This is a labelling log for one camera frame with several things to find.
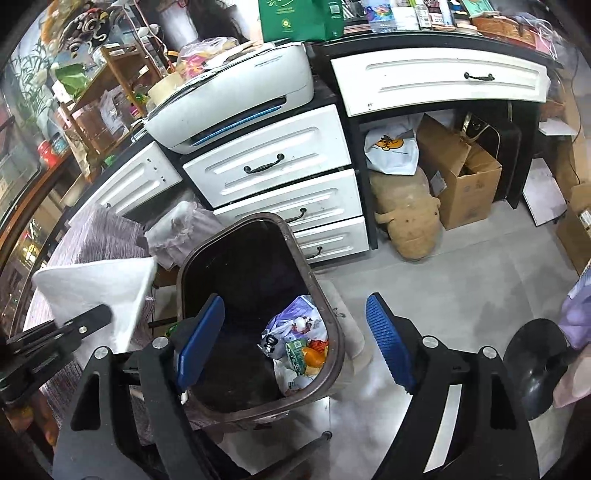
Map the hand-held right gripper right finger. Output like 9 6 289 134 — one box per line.
366 292 539 480

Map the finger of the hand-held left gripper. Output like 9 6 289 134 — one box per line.
0 304 113 407

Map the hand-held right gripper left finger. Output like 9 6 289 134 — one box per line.
53 294 226 480

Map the white foam tray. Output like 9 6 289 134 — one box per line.
32 256 158 354

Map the dark brown trash bin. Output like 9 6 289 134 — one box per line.
177 212 347 423

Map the orange spiky ball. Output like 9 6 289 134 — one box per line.
302 340 329 370

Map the green drink carton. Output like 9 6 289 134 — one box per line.
285 339 309 376

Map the purple plastic bag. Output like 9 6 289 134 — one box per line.
262 295 329 361

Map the purple striped tablecloth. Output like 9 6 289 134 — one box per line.
23 203 195 444

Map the white cabinet drawer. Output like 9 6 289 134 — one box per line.
182 105 352 208
291 216 370 265
213 168 363 232

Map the tan pig plush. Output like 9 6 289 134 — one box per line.
369 164 443 261

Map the black round stool base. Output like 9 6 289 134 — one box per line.
502 318 583 421

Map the white drawer with holes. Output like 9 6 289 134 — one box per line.
69 141 183 222

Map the open cardboard box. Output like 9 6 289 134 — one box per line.
416 113 503 230

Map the purple floral cloth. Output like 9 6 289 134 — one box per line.
551 258 591 409

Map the white bag orange cartoon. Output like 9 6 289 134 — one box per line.
364 115 423 176

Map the small cardboard box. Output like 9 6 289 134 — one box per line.
554 182 591 278

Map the white flat carton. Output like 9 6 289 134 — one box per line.
522 157 568 227

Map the white printer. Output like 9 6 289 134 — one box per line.
144 42 315 155

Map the beige tape roll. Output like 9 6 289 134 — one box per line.
147 74 185 106

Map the green bamboo plant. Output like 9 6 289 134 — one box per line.
14 41 61 121

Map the wide white desk drawer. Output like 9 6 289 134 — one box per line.
330 48 552 117

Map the wooden shelf rack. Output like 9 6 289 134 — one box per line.
58 44 167 181

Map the clear bag of pink items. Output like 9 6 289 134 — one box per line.
178 37 241 79

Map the stack of papers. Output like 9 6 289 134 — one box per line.
175 39 305 88

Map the lion dance head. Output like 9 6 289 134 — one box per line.
60 4 116 58

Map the black wig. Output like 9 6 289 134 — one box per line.
187 0 250 40

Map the clear water bottle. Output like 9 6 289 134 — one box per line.
362 0 398 32

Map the green tote bag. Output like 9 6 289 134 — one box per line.
257 0 345 42

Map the woven brown basket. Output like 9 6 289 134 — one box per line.
473 14 539 44

